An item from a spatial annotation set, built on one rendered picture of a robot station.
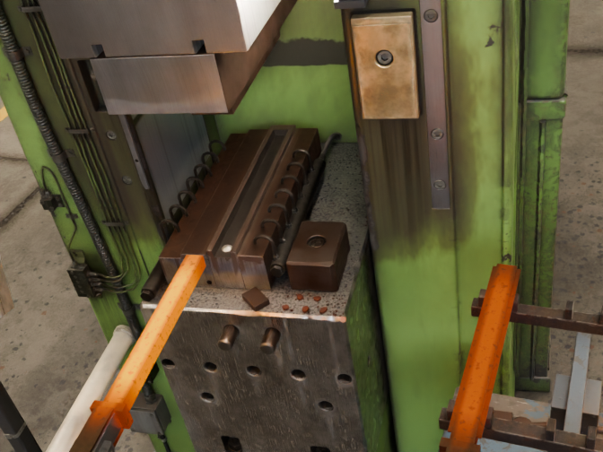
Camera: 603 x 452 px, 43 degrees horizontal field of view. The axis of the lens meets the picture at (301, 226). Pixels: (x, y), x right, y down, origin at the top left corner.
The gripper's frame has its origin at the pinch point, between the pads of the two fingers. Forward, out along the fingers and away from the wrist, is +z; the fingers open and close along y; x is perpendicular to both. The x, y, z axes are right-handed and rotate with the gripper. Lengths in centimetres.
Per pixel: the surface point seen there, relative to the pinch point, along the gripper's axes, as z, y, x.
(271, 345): 33.9, 9.6, -18.9
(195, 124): 83, -19, -5
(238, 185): 65, -4, -8
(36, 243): 157, -147, -109
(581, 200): 196, 70, -109
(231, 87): 48, 7, 22
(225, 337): 34.6, 1.2, -18.5
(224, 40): 45, 9, 31
